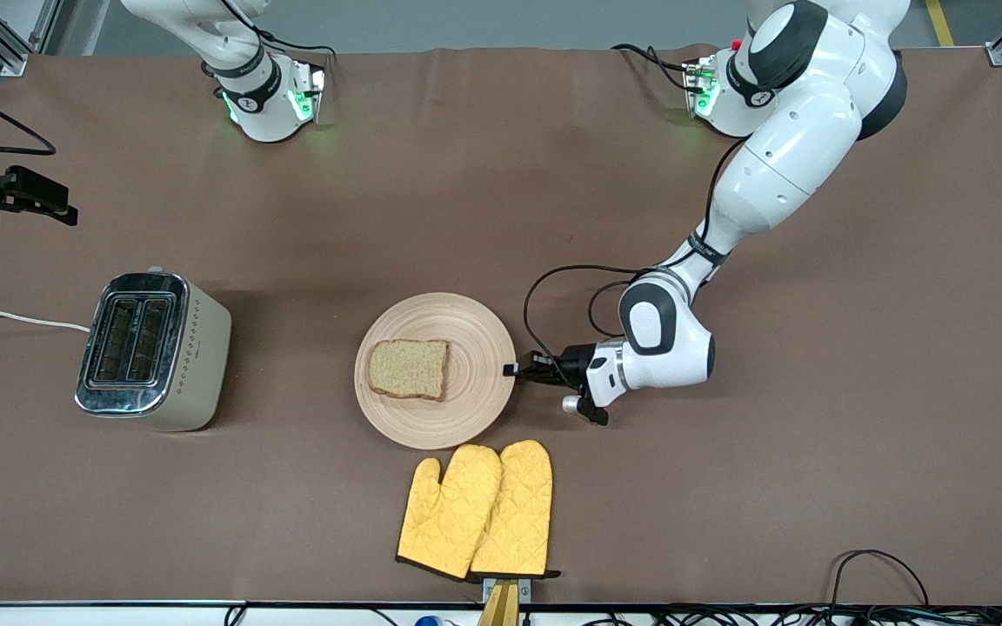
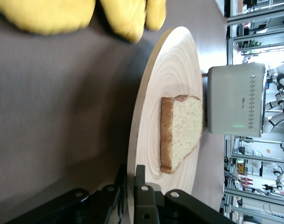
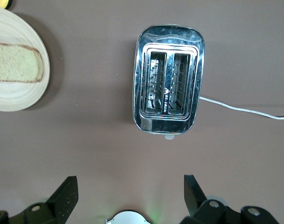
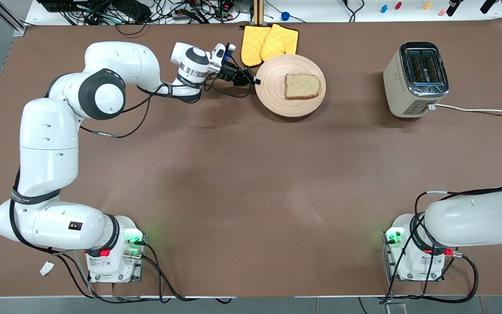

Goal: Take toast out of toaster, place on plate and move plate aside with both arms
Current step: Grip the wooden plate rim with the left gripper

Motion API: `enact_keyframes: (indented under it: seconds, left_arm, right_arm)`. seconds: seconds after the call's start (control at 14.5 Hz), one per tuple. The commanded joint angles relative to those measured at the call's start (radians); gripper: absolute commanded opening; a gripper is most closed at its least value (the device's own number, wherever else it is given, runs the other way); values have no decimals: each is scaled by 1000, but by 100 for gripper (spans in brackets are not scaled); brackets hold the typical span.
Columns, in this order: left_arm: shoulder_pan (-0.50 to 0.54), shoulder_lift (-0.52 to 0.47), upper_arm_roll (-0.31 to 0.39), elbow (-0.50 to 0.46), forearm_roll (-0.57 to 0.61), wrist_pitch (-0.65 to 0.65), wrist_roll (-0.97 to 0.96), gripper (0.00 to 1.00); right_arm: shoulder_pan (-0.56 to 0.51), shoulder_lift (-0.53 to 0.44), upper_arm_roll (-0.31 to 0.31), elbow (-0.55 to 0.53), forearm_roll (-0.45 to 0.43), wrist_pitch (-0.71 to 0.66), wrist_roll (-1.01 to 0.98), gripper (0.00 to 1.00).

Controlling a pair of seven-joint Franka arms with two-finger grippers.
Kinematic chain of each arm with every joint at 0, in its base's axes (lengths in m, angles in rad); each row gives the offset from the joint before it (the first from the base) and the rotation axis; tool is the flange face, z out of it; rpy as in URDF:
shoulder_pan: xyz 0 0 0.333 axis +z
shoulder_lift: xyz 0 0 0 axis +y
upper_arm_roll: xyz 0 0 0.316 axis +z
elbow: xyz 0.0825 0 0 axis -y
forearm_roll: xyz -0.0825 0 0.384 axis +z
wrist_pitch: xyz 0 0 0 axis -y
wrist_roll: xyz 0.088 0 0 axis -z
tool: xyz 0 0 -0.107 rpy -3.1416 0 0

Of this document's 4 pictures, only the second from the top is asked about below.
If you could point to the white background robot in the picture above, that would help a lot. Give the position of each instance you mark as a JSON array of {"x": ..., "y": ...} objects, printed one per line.
[
  {"x": 275, "y": 172},
  {"x": 282, "y": 84}
]

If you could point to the aluminium lab shelving frame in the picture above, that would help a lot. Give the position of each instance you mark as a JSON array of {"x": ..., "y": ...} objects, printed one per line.
[{"x": 253, "y": 51}]

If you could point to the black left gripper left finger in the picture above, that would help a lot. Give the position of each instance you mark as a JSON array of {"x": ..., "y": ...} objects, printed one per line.
[{"x": 97, "y": 200}]

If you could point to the round wooden plate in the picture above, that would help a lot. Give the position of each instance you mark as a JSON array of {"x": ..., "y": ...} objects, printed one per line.
[{"x": 176, "y": 58}]

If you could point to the brown table cover mat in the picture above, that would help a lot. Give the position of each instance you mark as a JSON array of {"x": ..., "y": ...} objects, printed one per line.
[{"x": 50, "y": 105}]

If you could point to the brown toast slice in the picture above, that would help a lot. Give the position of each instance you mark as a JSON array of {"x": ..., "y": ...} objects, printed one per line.
[{"x": 183, "y": 130}]

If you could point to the beige chrome toaster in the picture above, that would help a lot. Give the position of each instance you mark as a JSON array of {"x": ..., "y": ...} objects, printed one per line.
[{"x": 230, "y": 100}]

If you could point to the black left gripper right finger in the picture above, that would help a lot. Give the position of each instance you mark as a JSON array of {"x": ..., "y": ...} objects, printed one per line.
[{"x": 151, "y": 205}]

